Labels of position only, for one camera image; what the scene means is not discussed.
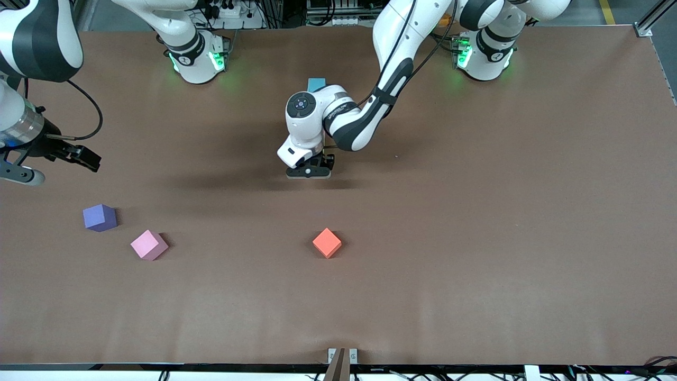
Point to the black table edge strip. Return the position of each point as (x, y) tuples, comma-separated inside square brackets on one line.
[(158, 366)]

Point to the brown tapered bar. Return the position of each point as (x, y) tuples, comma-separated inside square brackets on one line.
[(338, 368)]

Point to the pink foam cube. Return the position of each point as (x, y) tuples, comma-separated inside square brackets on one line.
[(148, 244)]

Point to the white power strip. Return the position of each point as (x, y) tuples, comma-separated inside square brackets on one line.
[(227, 11)]

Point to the white tag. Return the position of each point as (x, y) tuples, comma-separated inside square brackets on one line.
[(531, 373)]

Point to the blue foam cube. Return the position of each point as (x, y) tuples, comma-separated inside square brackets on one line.
[(316, 84)]

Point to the white equipment rack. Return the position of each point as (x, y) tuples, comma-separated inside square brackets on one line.
[(344, 20)]

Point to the brown table mat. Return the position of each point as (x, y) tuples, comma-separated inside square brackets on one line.
[(211, 307)]

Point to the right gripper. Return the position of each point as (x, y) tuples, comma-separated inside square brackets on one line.
[(46, 144)]

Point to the small grey metal plate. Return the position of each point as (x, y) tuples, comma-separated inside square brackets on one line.
[(331, 355), (353, 355)]

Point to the aluminium frame profile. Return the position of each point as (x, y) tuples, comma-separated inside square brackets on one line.
[(653, 21)]

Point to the purple foam cube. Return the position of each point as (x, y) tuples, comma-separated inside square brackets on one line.
[(99, 217)]

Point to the orange foam cube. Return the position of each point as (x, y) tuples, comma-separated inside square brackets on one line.
[(327, 242)]

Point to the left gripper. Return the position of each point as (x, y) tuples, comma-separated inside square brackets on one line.
[(326, 158)]

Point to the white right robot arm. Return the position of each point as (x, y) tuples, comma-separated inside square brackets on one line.
[(37, 42)]

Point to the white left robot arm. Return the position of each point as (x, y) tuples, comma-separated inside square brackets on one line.
[(391, 32)]

